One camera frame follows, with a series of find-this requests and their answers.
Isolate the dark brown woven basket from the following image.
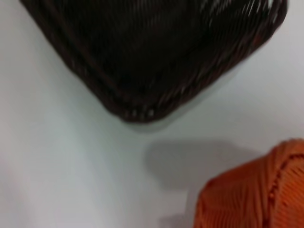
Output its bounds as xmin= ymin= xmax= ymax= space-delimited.
xmin=19 ymin=0 xmax=289 ymax=124

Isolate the orange woven plastic basket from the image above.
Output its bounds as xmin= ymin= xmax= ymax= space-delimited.
xmin=194 ymin=137 xmax=304 ymax=228

